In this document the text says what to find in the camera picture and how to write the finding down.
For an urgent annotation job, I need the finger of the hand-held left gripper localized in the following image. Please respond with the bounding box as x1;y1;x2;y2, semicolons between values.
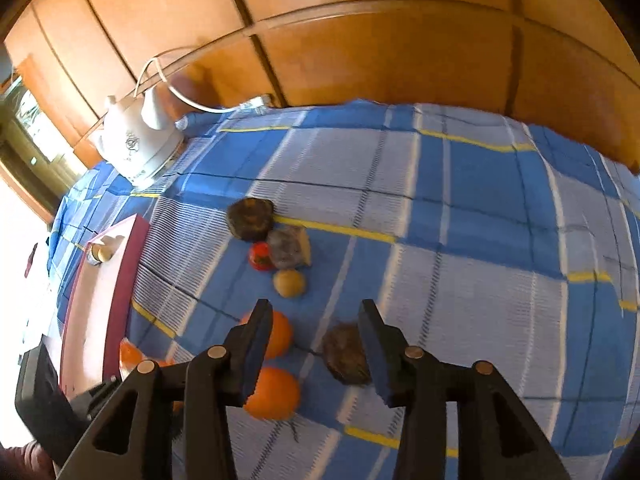
72;377;125;418

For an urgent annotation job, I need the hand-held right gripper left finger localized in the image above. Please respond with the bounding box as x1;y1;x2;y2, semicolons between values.
55;299;274;480

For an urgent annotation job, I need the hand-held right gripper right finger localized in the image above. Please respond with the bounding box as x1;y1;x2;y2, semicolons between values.
358;299;571;480

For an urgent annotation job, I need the orange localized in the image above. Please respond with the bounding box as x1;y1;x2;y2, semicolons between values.
243;366;302;422
240;310;294;361

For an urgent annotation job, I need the dark brown dried pomegranate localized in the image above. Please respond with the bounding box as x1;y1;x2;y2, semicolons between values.
226;198;275;244
266;225;313;271
321;323;373;387

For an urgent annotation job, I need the orange and white wrapper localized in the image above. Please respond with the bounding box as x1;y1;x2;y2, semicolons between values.
119;339;147;378

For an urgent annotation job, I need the white tray with maroon rim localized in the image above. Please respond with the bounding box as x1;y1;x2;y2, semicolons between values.
59;214;151;392

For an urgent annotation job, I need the small red fruit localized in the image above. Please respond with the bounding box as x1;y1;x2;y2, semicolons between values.
249;242;275;272

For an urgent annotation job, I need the small yellow round fruit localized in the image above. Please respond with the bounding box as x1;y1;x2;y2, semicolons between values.
273;269;307;300

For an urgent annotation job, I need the blue plaid tablecloth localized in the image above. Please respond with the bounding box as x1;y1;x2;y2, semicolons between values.
47;100;640;480

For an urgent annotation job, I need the white electric kettle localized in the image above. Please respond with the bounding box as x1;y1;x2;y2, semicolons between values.
89;87;187;186

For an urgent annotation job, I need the white power plug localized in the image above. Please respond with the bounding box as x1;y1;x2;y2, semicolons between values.
239;93;274;112

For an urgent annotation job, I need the wooden framed window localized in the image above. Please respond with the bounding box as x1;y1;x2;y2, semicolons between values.
0;45;76;216

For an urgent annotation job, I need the wooden cabinet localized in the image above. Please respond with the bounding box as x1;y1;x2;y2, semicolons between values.
0;0;640;177

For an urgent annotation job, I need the white power cable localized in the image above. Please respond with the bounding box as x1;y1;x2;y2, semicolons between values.
134;47;261;113

